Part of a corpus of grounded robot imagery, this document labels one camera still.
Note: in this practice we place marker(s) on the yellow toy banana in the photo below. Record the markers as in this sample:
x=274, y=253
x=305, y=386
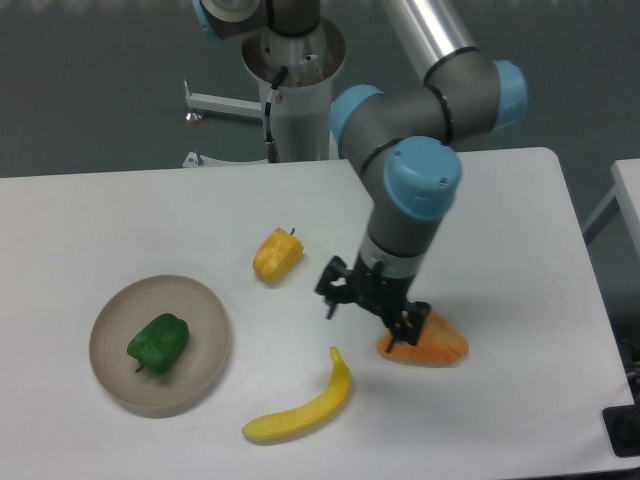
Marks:
x=287, y=424

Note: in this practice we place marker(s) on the white side table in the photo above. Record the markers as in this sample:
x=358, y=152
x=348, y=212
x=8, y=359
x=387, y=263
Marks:
x=622, y=197

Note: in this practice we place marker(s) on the orange toy pumpkin wedge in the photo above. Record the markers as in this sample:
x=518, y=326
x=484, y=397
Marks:
x=439, y=345

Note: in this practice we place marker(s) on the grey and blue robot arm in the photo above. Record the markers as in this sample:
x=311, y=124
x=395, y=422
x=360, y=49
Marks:
x=400, y=146

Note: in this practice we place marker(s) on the green toy bell pepper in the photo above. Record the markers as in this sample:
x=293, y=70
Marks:
x=159, y=344

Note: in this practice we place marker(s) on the black device at table edge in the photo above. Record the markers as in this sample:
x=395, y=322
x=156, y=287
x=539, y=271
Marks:
x=622, y=425

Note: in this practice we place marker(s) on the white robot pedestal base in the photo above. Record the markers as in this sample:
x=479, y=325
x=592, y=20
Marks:
x=295, y=82

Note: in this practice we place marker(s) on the beige round plate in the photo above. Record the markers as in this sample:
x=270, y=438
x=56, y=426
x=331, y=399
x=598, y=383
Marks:
x=197, y=371

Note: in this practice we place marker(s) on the yellow toy bell pepper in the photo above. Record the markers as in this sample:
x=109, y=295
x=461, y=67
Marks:
x=277, y=255

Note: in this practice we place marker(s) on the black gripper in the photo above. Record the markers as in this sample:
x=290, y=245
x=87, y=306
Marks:
x=381, y=295

